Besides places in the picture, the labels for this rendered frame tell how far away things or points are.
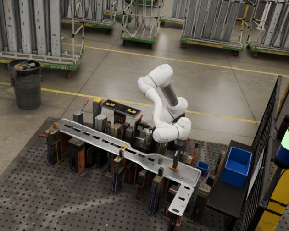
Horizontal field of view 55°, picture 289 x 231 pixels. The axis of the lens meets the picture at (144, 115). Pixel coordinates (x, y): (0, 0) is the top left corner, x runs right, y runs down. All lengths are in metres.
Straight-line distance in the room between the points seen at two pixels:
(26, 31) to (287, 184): 5.70
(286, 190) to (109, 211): 1.33
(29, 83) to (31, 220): 2.79
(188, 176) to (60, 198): 1.02
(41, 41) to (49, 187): 4.28
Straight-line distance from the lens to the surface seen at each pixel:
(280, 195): 1.48
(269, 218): 1.59
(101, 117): 2.54
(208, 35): 9.16
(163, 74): 2.31
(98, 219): 2.23
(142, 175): 2.15
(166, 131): 1.88
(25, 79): 4.62
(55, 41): 6.21
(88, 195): 2.38
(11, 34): 6.50
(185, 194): 2.07
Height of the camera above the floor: 2.45
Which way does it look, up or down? 31 degrees down
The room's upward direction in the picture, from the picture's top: 7 degrees clockwise
